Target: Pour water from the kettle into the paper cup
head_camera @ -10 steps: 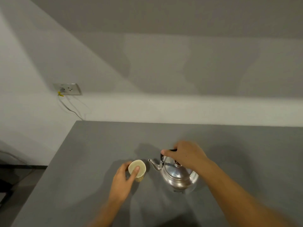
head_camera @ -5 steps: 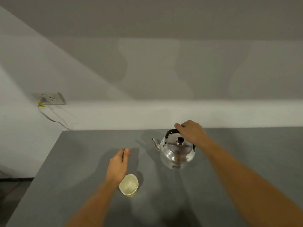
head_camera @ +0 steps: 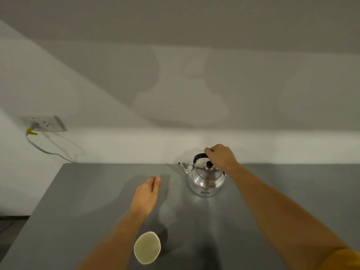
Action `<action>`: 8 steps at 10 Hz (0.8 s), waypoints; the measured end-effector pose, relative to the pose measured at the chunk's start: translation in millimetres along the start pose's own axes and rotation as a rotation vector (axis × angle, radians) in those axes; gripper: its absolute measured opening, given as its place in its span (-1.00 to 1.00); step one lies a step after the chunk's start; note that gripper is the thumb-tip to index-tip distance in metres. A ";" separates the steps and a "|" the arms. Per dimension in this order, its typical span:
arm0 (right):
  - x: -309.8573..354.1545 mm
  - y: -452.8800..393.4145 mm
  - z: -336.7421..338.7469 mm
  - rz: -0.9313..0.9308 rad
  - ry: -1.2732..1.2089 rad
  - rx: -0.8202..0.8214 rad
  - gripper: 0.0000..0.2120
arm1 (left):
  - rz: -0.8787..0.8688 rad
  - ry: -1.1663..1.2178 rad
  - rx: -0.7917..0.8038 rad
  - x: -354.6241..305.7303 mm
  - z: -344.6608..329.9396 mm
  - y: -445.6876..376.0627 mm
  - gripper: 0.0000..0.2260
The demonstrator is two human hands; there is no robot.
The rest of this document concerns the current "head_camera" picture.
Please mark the yellow plug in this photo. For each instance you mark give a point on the yellow plug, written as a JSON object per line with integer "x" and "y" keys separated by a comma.
{"x": 31, "y": 132}

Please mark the person's right hand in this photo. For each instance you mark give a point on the person's right hand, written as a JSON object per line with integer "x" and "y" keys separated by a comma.
{"x": 223, "y": 158}

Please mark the white cup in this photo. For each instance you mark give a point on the white cup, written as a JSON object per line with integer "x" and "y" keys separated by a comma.
{"x": 147, "y": 248}

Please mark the person's left forearm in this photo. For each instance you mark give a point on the person's left forearm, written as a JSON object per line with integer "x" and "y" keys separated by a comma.
{"x": 112, "y": 244}

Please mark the yellow sleeve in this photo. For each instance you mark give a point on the yellow sleeve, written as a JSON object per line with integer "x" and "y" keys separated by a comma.
{"x": 341, "y": 260}

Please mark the person's right forearm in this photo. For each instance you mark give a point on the person's right forearm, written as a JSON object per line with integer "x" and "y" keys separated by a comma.
{"x": 278, "y": 216}

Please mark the person's left thumb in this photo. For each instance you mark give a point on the person's left thumb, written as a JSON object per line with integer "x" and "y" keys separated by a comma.
{"x": 156, "y": 184}

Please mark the white wall socket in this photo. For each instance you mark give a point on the white wall socket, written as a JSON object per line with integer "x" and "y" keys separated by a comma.
{"x": 45, "y": 123}

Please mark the person's left hand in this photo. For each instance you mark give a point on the person's left hand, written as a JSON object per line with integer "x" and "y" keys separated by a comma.
{"x": 144, "y": 196}

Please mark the person's right fingers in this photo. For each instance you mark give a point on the person's right fingers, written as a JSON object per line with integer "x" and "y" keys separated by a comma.
{"x": 212, "y": 153}

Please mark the silver metal kettle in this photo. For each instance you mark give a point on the silver metal kettle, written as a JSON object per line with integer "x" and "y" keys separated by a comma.
{"x": 206, "y": 177}

